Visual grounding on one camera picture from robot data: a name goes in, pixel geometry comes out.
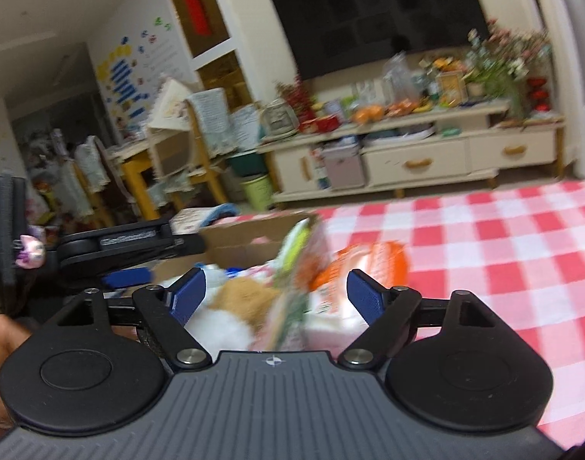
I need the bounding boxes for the glass kettle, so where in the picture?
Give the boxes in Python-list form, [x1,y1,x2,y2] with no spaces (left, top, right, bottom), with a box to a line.
[260,98,300,137]

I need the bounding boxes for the red vase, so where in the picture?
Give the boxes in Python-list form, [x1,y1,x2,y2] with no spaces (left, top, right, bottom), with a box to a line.
[527,77,548,113]

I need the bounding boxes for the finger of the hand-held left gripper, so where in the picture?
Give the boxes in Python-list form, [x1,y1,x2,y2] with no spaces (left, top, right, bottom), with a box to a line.
[98,218,208,270]
[101,268,153,289]

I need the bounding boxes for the wooden chair with lace cover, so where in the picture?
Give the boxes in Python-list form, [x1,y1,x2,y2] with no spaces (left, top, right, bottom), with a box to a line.
[69,134,116,228]
[144,89,240,221]

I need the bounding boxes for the red berry branches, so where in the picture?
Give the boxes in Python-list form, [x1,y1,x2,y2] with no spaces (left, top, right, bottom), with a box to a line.
[276,74,317,116]

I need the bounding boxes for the cardboard box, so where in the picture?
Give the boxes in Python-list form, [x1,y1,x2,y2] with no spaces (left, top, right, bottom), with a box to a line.
[192,210,324,279]

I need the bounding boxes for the orange and white soft packet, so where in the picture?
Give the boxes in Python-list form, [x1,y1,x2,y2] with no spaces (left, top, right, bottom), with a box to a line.
[273,240,413,350]

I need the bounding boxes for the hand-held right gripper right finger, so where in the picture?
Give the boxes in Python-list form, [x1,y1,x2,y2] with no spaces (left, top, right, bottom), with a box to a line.
[338,269,495,371]

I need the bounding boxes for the yellow wooden dining table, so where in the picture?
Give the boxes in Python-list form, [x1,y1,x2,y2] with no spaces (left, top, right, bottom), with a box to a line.
[108,141,188,221]

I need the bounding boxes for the white patterned box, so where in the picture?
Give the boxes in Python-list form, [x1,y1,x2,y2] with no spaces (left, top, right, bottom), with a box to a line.
[170,207,212,235]

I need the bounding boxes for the white standing air conditioner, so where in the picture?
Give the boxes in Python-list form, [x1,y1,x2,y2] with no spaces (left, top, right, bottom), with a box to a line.
[537,0,585,180]

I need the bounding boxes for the cream scalloped paper bag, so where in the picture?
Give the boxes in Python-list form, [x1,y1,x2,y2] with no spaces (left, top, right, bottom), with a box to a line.
[149,79,202,132]

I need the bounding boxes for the brown fluffy plush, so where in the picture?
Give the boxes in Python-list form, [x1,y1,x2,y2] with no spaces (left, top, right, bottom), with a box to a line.
[209,275,281,338]

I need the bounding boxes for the white certificate paper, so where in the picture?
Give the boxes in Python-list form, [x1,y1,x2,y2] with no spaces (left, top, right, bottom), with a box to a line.
[230,105,263,151]

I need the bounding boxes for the pink storage box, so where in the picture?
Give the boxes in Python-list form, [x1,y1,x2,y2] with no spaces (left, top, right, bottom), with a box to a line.
[324,146,365,190]

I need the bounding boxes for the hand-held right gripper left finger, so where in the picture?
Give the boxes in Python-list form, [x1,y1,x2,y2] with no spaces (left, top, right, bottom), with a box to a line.
[48,268,213,373]

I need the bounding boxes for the colourful wall poster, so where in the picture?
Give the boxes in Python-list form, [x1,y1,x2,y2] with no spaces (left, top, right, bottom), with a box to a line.
[94,14,178,125]

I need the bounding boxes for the red white checkered tablecloth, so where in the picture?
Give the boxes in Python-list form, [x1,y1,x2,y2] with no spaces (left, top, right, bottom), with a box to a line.
[316,179,585,451]

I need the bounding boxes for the black television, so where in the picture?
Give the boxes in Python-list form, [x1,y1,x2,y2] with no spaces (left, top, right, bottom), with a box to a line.
[266,0,490,80]

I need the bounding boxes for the green potted plant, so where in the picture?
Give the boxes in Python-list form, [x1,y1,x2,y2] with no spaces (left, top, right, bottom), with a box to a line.
[465,29,528,120]

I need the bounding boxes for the pink flower bouquet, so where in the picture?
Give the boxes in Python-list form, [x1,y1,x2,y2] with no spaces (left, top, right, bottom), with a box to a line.
[467,19,552,80]

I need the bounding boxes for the light green bin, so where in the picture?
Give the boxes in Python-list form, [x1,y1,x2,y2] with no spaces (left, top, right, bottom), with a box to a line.
[240,175,274,212]

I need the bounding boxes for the plastic bag of oranges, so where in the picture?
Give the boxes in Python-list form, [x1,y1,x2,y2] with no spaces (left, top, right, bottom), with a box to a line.
[352,103,385,123]

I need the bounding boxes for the gold picture frame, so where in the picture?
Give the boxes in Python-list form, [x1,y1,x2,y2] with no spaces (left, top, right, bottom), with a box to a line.
[436,71,466,106]

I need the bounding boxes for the person's left hand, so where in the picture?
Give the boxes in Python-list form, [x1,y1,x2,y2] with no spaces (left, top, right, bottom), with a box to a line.
[0,317,35,429]

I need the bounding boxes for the cream television stand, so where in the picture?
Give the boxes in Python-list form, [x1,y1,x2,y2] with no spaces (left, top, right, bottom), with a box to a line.
[256,100,566,204]

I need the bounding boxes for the white furry plush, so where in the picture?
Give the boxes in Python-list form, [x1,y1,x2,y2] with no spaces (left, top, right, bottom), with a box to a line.
[183,268,255,352]

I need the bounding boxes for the dark green container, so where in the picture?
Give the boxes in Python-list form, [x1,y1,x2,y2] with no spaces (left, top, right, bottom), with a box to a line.
[225,151,267,178]

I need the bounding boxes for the clear plastic bag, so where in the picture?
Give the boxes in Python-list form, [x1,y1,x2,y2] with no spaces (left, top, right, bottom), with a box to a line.
[383,53,422,111]

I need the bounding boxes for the red flat box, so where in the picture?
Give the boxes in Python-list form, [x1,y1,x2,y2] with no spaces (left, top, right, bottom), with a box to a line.
[299,114,343,134]

